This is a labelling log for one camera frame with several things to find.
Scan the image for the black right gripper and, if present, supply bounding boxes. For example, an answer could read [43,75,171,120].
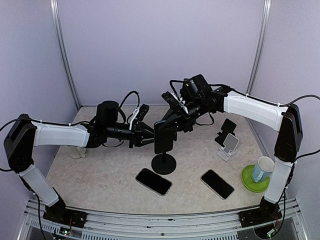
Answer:
[157,95,209,132]

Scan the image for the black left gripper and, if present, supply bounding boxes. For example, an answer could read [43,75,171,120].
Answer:
[105,121,160,148]

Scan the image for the teal-edged black phone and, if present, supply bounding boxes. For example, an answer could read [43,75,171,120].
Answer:
[154,120,175,155]

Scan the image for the black folding phone stand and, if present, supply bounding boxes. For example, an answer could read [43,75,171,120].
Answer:
[214,118,237,147]

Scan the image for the blue-edged black phone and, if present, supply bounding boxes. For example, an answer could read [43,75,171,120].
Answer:
[179,78,190,103]

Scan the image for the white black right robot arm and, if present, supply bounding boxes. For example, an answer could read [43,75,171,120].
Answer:
[154,74,303,222]

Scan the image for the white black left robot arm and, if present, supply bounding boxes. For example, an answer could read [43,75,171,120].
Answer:
[3,100,154,223]

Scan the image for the clear-case black phone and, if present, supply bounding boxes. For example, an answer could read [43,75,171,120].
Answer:
[135,168,173,196]

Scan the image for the silver folding phone stand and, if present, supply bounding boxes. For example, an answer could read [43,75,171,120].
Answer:
[217,133,239,162]

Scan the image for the white-edged black phone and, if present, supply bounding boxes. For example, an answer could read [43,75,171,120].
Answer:
[200,169,235,201]

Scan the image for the white mug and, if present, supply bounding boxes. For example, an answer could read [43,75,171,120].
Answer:
[66,146,87,159]

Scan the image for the green plate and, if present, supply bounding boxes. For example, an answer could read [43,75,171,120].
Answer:
[240,164,270,193]

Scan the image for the light blue cup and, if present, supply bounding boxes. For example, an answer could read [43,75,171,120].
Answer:
[251,156,275,183]

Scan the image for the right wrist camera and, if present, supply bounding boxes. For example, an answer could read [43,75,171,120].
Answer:
[161,91,189,115]

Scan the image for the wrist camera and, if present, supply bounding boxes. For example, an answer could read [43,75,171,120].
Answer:
[161,91,189,115]
[129,103,150,130]

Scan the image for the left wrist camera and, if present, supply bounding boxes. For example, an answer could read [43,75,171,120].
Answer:
[129,103,150,130]

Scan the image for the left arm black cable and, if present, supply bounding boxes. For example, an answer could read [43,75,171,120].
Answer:
[0,91,141,173]

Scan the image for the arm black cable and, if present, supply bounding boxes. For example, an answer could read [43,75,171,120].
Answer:
[0,91,141,173]
[169,79,320,161]

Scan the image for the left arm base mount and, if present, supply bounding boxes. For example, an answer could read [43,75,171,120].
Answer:
[43,207,88,229]

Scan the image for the aluminium front rail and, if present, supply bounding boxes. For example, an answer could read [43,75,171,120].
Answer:
[17,197,308,240]

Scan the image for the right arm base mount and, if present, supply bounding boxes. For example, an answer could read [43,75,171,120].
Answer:
[238,207,283,228]

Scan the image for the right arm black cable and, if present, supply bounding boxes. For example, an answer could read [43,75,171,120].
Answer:
[169,79,320,161]

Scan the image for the right aluminium frame post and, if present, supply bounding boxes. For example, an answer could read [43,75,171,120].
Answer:
[246,0,272,94]

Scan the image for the aluminium frame post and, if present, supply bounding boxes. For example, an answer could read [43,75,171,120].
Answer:
[246,0,272,94]
[50,0,82,111]

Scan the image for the left aluminium frame post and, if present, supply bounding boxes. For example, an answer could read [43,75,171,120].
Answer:
[50,0,82,111]

